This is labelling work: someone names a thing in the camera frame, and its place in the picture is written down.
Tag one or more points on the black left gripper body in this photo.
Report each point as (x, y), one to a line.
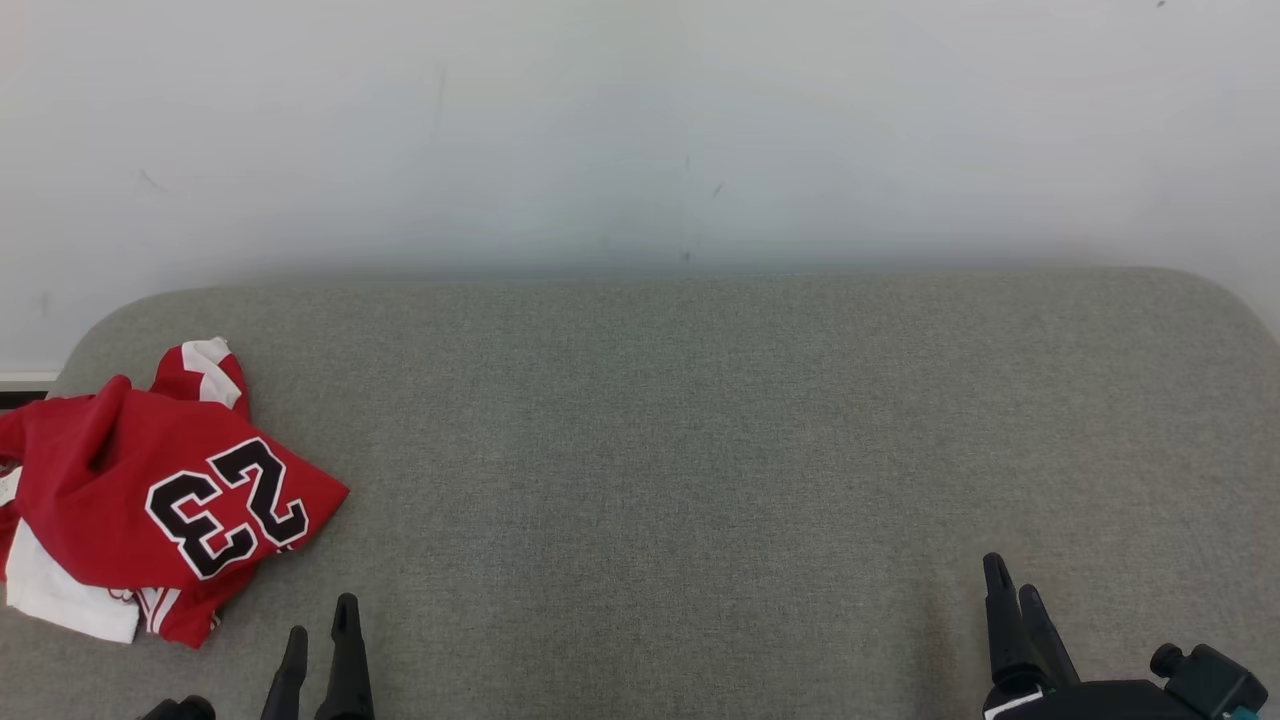
(182, 710)

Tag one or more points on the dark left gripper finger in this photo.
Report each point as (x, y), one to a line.
(346, 670)
(288, 680)

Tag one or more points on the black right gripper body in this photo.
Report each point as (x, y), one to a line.
(1090, 702)

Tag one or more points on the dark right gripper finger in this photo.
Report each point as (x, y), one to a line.
(1048, 640)
(1005, 630)

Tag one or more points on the red number 23 jersey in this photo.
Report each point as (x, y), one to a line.
(110, 480)

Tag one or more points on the red shorts white stripe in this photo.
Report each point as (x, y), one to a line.
(185, 380)

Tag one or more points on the grey fabric sofa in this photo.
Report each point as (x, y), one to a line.
(700, 480)

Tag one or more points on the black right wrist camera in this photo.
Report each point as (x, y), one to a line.
(1215, 685)

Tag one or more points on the white wall baseboard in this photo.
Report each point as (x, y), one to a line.
(25, 380)

